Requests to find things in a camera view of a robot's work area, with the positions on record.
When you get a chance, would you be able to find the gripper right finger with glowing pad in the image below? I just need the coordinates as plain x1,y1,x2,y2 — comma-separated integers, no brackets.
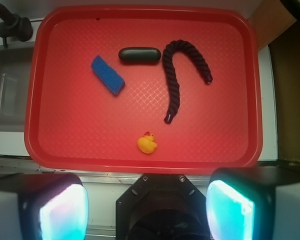
206,166,300,240

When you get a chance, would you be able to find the black sink faucet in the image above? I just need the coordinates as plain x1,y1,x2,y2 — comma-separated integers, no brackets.
0,3,34,48

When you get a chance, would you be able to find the dark twisted rope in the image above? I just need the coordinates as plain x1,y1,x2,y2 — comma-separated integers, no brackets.
161,38,214,125

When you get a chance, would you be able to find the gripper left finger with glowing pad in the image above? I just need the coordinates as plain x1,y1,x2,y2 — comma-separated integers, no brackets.
0,173,89,240

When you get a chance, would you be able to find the red plastic tray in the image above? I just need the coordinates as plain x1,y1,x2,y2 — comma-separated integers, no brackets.
24,5,263,175

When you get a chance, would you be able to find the blue sponge block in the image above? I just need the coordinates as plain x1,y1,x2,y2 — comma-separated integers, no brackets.
91,55,125,96

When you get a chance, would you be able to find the dark oval case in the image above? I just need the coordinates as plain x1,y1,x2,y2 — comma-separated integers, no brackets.
118,47,162,63

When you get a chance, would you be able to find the yellow rubber duck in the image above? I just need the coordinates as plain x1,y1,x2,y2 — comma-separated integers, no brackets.
137,131,158,154

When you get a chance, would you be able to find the stainless steel sink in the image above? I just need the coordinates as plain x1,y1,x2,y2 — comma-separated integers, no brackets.
0,42,35,132

